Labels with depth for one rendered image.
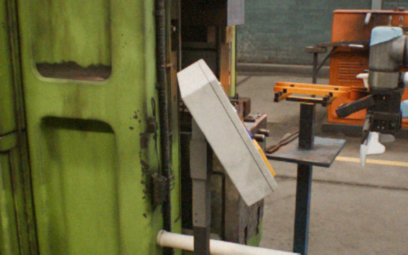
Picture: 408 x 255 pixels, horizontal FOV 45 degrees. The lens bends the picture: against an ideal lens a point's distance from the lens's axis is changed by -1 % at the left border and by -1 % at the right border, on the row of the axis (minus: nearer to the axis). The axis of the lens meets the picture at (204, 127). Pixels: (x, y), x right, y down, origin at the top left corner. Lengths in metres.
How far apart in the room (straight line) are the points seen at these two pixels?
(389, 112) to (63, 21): 0.98
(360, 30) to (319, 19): 4.10
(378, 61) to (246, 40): 8.25
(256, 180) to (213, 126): 0.15
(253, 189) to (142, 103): 0.48
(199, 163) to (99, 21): 0.56
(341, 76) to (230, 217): 3.68
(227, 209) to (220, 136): 0.74
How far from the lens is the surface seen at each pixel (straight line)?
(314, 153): 2.25
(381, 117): 1.33
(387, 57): 1.30
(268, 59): 9.46
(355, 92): 2.24
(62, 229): 1.78
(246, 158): 1.04
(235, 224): 1.73
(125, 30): 1.40
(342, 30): 5.22
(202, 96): 0.99
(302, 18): 9.31
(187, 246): 1.55
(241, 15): 1.76
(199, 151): 1.19
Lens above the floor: 1.35
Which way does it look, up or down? 15 degrees down
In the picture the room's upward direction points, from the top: straight up
